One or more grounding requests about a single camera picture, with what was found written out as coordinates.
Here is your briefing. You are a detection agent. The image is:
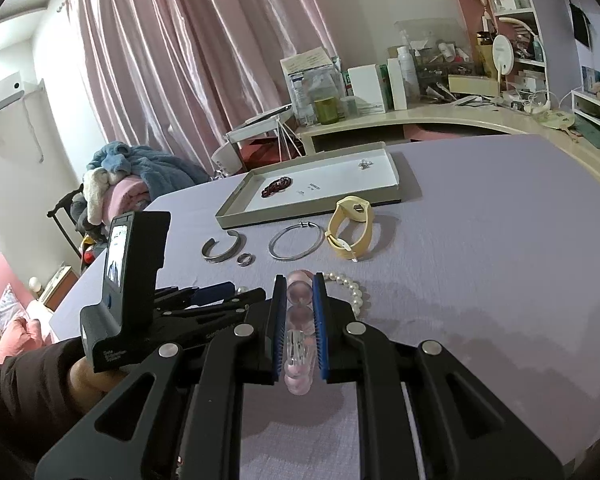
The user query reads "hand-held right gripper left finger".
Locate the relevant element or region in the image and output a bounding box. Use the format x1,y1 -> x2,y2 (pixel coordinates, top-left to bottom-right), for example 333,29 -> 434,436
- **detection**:
34,274 -> 288,480

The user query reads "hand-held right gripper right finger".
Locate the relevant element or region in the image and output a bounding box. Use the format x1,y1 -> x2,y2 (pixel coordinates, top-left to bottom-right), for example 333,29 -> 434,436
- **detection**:
312,272 -> 566,480

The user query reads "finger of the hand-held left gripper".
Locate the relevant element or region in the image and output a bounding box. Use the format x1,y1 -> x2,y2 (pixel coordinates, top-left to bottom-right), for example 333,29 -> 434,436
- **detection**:
152,281 -> 237,307
152,287 -> 267,343

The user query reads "silver cuff bracelet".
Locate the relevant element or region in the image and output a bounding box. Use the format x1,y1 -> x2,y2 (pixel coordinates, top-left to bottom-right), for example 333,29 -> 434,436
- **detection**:
201,229 -> 244,264

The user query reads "white pearl bracelet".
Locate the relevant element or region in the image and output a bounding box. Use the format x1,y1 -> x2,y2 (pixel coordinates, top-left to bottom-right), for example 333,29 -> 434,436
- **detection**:
235,271 -> 367,320

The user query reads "pink bead bracelet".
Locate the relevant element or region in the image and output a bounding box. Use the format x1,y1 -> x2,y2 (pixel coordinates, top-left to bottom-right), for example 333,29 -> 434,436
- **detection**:
282,269 -> 315,397

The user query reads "thin silver bangle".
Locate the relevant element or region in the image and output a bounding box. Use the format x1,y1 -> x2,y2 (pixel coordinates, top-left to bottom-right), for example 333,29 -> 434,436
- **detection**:
268,221 -> 326,262

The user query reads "yellow wrist watch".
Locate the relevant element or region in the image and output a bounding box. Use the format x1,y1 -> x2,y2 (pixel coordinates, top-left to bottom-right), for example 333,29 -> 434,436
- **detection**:
325,196 -> 377,262

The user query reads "beige cardboard tray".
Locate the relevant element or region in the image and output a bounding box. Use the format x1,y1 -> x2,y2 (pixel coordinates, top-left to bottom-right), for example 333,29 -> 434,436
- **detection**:
215,141 -> 405,231

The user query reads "person's left forearm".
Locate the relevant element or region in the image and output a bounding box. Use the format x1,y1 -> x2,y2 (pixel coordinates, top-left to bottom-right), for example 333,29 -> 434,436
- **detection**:
0,337 -> 88,467

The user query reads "person's left hand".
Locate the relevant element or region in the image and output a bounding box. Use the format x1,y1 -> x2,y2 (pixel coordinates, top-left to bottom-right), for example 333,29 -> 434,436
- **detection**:
69,357 -> 131,412

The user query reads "pink folded blanket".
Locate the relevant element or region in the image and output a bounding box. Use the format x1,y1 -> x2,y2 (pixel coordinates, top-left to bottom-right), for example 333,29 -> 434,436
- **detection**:
102,180 -> 152,226

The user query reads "white cloth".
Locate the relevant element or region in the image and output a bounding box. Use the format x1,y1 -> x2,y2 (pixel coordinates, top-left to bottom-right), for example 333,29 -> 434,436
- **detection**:
82,167 -> 111,226

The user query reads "black chair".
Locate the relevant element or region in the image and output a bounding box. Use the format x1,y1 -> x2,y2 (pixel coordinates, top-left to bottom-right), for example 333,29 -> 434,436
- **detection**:
46,184 -> 88,261

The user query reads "blue fleece blanket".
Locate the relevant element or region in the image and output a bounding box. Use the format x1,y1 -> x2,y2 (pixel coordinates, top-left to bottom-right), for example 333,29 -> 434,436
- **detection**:
87,142 -> 211,196

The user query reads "pink pillow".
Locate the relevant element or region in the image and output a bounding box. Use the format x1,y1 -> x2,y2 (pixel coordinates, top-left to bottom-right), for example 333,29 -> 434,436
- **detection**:
0,317 -> 46,363

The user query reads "patterned pillow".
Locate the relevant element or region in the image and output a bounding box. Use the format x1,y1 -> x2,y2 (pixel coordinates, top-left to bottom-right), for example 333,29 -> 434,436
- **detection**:
0,284 -> 28,336

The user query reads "white side table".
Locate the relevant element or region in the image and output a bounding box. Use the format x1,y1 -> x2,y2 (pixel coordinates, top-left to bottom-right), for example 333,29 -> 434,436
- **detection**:
212,105 -> 311,177

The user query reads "glass jar with yellow liquid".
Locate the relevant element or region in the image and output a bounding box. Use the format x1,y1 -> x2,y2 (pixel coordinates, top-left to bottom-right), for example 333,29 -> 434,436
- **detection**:
314,95 -> 340,125

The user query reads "white air conditioner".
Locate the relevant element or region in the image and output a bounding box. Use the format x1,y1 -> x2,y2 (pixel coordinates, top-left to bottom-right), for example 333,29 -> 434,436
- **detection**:
0,71 -> 26,123

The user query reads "clear plastic bag with boxes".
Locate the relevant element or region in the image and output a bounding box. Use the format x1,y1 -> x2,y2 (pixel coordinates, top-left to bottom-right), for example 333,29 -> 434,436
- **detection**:
280,47 -> 344,128

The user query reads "wide white box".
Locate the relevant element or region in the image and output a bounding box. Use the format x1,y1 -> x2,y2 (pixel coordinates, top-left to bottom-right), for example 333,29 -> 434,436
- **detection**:
347,64 -> 388,113

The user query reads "pink curtain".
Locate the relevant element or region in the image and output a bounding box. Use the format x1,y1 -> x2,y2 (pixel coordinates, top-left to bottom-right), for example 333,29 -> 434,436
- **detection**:
62,0 -> 461,171

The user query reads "tall white box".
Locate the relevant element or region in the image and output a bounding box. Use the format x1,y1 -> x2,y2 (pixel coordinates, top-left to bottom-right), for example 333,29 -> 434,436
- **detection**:
387,57 -> 409,111

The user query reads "white pump bottle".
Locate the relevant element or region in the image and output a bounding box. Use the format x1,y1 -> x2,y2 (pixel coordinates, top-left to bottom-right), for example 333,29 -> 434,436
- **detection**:
397,46 -> 421,101

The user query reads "flat beige box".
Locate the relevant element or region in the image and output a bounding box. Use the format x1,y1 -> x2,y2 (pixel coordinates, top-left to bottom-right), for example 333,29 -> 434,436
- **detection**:
447,75 -> 501,97

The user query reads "clear acrylic organizer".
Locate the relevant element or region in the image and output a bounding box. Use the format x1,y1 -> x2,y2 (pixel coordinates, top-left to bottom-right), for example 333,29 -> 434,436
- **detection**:
394,19 -> 477,92

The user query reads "round white mirror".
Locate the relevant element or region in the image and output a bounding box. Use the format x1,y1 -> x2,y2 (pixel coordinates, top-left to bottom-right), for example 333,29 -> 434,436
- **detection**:
491,35 -> 517,81

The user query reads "dark green pouch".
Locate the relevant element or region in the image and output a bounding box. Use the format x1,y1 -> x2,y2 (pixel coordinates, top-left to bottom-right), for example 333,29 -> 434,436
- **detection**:
575,120 -> 600,151

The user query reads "black hanging garment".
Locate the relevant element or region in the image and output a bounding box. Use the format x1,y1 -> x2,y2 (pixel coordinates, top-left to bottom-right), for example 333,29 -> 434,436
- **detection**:
566,0 -> 594,48

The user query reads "dark red bead bracelet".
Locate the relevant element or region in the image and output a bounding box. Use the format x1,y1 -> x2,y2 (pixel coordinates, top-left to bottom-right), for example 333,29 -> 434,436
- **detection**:
261,176 -> 293,197

